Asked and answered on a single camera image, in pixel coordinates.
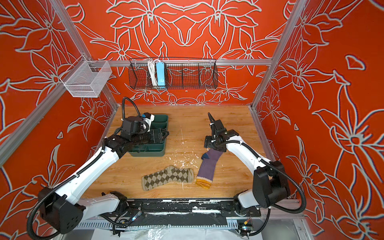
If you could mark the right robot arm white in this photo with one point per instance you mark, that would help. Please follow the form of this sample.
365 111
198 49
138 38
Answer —
270 181

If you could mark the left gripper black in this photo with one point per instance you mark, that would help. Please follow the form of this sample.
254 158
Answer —
154 138

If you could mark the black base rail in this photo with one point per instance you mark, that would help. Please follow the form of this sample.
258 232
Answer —
200 213

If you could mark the blue white box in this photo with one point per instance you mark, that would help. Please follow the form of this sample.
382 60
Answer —
160 67

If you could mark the black wire wall basket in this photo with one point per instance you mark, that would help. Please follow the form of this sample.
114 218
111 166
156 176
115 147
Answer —
181 73

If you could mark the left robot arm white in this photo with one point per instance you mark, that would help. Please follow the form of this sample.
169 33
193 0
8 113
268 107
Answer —
60 209

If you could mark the clear plastic wall bin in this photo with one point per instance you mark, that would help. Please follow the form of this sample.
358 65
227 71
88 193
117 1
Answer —
85 81

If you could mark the argyle brown green sock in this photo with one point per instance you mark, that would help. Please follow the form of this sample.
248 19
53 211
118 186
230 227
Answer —
165 176

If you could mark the green compartment tray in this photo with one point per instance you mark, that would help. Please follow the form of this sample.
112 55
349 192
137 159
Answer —
157 144

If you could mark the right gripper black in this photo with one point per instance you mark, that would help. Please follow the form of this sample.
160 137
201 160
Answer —
208 143

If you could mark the purple sock teal toe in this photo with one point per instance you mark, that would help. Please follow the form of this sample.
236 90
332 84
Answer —
206 171

